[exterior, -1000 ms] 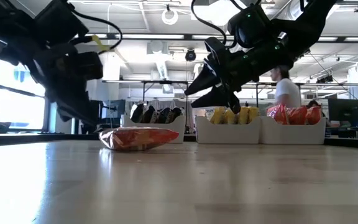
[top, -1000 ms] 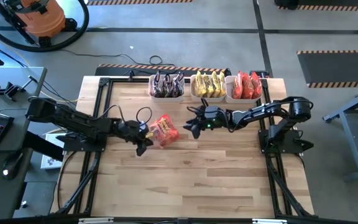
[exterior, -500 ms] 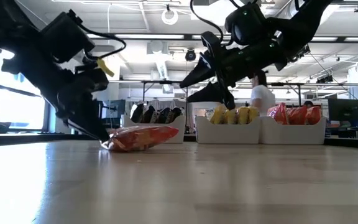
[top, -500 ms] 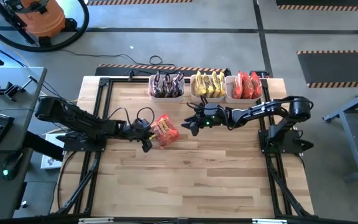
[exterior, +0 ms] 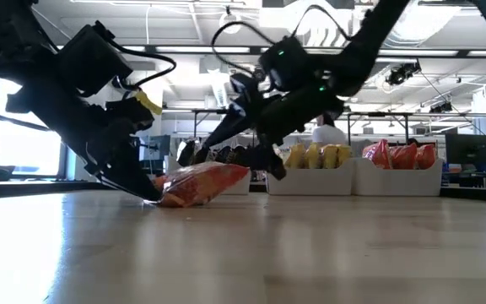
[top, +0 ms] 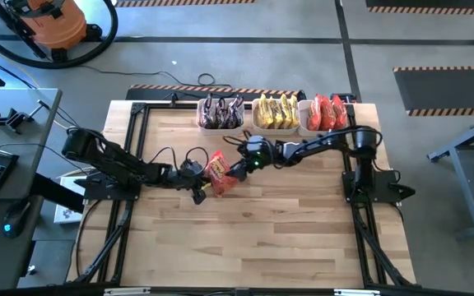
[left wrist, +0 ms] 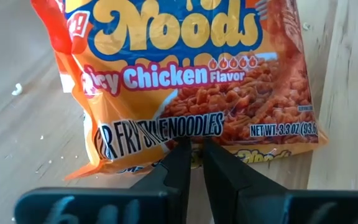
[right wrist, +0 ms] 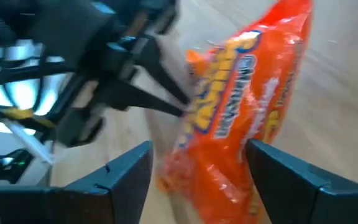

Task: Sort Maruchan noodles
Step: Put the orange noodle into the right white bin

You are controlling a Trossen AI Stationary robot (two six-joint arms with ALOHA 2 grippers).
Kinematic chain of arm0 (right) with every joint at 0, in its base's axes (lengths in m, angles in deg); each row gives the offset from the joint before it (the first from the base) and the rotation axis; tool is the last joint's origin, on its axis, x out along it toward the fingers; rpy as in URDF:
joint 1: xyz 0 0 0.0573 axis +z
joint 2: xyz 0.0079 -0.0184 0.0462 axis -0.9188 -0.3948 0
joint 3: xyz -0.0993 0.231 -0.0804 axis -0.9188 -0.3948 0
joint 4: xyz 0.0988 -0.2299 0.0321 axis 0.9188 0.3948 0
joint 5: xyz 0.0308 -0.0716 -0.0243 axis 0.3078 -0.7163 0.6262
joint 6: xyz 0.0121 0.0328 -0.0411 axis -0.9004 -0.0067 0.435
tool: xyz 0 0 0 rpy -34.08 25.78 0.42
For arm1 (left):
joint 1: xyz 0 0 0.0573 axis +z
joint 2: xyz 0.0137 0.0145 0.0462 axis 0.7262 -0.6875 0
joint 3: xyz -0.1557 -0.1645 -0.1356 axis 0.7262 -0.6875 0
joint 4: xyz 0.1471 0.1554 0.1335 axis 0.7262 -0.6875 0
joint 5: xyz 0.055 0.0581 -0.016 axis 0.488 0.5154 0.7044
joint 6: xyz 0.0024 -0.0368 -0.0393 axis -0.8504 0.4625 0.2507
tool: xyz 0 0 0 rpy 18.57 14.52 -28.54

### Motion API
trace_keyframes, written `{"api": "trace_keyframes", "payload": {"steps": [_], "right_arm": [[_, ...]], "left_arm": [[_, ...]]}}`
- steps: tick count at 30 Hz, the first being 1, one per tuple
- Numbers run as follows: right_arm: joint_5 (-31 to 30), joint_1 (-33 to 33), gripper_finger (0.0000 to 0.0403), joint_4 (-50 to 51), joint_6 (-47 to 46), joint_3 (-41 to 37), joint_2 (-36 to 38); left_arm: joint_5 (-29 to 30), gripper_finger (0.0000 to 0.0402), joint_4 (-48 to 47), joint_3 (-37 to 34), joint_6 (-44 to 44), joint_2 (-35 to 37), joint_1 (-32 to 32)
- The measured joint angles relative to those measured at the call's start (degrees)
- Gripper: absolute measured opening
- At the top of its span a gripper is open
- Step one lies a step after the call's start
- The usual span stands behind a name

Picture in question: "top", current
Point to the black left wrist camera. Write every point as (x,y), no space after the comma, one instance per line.
(191,167)

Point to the silver metal bracket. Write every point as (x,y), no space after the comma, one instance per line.
(126,292)
(356,292)

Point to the black Maruchan fire noodle pack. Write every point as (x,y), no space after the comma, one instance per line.
(239,113)
(207,113)
(230,115)
(219,115)

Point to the white plastic bin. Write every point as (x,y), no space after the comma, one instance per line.
(257,130)
(202,129)
(303,132)

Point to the grey metal cart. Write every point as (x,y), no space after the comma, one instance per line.
(471,197)

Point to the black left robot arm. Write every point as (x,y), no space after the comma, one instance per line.
(117,160)

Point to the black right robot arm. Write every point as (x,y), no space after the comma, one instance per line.
(323,141)

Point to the black flat bar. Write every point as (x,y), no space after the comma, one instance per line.
(56,193)

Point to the white printed box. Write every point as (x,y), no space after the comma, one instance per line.
(66,214)

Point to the black computer mouse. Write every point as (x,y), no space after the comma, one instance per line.
(15,218)

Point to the black power box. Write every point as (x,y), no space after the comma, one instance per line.
(344,98)

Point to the grey desk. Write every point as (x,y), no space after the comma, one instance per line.
(6,255)

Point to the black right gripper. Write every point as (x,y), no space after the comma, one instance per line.
(261,160)

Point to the orange shop vacuum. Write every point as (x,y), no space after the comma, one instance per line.
(56,24)
(114,24)

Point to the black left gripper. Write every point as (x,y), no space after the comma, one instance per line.
(183,183)

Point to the black hazard-striped floor mat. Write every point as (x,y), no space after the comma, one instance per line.
(179,2)
(447,90)
(426,3)
(179,94)

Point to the black desk clamp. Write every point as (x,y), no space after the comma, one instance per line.
(12,119)

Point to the orange Maruchan noodle pack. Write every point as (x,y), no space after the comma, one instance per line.
(220,174)
(339,113)
(327,115)
(314,115)

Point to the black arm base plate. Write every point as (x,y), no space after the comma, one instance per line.
(385,185)
(97,189)

